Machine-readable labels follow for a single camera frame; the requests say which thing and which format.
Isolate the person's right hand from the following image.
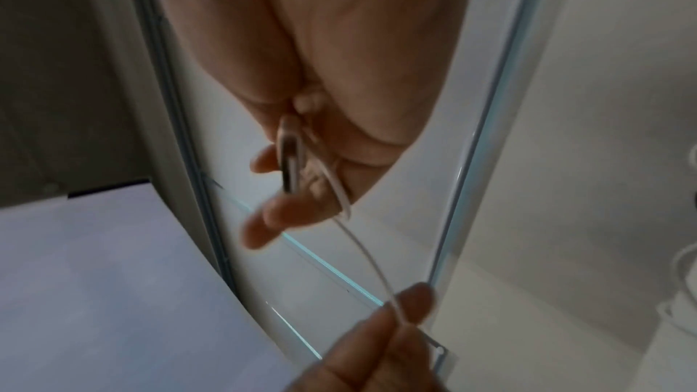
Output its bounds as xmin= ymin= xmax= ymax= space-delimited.
xmin=144 ymin=0 xmax=481 ymax=250

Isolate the person's left hand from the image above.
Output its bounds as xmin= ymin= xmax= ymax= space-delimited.
xmin=282 ymin=282 xmax=451 ymax=392

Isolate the white charging cable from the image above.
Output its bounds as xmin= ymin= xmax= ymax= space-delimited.
xmin=274 ymin=115 xmax=410 ymax=327

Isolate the pile of cables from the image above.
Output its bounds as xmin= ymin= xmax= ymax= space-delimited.
xmin=656 ymin=144 xmax=697 ymax=331

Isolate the wide white roller blind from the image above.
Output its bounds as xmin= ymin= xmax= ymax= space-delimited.
xmin=429 ymin=0 xmax=697 ymax=340

